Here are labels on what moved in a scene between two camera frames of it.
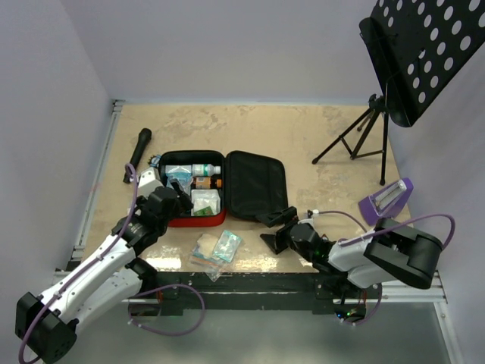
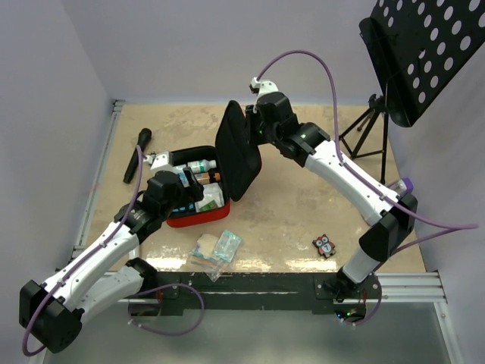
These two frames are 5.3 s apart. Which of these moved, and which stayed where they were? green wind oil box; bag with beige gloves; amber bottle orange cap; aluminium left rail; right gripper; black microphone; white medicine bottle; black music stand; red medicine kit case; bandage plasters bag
Moved: amber bottle orange cap; green wind oil box; red medicine kit case; white medicine bottle; right gripper
Stayed: black microphone; aluminium left rail; black music stand; bag with beige gloves; bandage plasters bag
